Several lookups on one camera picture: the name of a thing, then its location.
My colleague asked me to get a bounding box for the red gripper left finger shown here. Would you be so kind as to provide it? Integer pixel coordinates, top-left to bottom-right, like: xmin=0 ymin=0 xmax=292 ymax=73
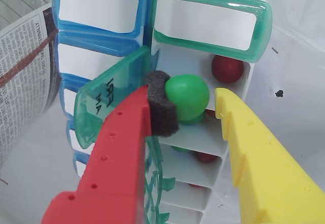
xmin=42 ymin=71 xmax=180 ymax=224

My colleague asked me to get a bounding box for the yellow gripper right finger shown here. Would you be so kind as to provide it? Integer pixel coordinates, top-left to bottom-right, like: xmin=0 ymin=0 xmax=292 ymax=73
xmin=215 ymin=87 xmax=325 ymax=224

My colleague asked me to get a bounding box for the blue green pill organizer box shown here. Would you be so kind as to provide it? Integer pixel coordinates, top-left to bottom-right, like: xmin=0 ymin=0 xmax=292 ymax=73
xmin=52 ymin=0 xmax=273 ymax=224

